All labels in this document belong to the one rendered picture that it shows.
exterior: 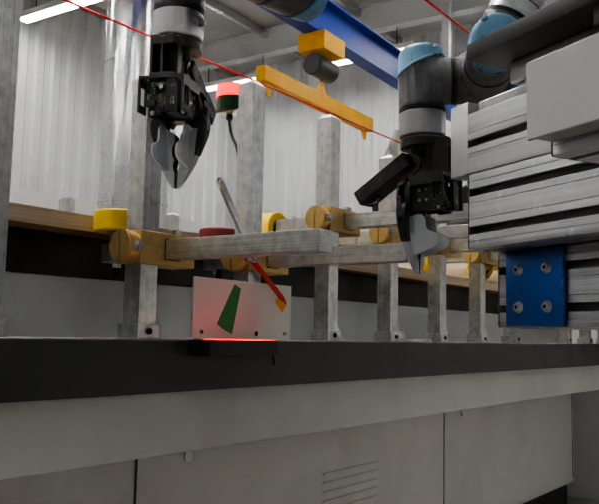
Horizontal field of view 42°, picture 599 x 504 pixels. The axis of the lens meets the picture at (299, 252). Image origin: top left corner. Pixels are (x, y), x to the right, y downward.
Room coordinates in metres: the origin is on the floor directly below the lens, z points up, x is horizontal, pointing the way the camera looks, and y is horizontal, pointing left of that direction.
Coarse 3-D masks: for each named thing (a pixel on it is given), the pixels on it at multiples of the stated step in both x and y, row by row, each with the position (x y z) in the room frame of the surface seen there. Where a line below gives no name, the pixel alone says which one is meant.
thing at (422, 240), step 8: (416, 216) 1.22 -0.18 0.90; (416, 224) 1.22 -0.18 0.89; (424, 224) 1.21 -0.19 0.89; (416, 232) 1.22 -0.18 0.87; (424, 232) 1.21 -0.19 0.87; (432, 232) 1.21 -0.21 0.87; (416, 240) 1.22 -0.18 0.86; (424, 240) 1.21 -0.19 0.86; (432, 240) 1.21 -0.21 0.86; (408, 248) 1.22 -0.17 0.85; (416, 248) 1.22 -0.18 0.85; (424, 248) 1.21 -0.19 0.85; (432, 248) 1.21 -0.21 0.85; (408, 256) 1.23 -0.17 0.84; (416, 256) 1.23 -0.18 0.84; (416, 264) 1.23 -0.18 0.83; (416, 272) 1.24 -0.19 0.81
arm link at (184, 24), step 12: (156, 12) 1.10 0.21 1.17; (168, 12) 1.09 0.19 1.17; (180, 12) 1.09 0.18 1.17; (192, 12) 1.09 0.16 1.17; (156, 24) 1.10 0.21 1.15; (168, 24) 1.09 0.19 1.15; (180, 24) 1.09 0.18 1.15; (192, 24) 1.10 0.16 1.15; (204, 24) 1.11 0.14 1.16; (192, 36) 1.10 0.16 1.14
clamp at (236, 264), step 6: (222, 258) 1.37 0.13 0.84; (228, 258) 1.37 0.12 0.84; (234, 258) 1.36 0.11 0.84; (240, 258) 1.35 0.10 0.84; (264, 258) 1.40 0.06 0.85; (228, 264) 1.37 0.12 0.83; (234, 264) 1.36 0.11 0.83; (240, 264) 1.35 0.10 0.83; (246, 264) 1.37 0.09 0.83; (264, 264) 1.40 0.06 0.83; (228, 270) 1.39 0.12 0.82; (234, 270) 1.38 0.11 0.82; (240, 270) 1.38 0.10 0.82; (246, 270) 1.37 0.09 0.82; (252, 270) 1.37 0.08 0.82; (264, 270) 1.40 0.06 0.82; (270, 270) 1.41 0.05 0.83; (276, 270) 1.43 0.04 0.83; (282, 270) 1.44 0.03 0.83
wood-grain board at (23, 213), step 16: (16, 208) 1.18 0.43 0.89; (32, 208) 1.20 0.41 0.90; (48, 208) 1.23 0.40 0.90; (16, 224) 1.22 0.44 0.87; (32, 224) 1.22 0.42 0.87; (48, 224) 1.23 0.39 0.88; (64, 224) 1.25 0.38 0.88; (80, 224) 1.28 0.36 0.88; (352, 272) 2.01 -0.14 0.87; (368, 272) 2.01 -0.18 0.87; (400, 272) 2.14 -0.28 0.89; (464, 288) 2.57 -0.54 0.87; (496, 288) 2.68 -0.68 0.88
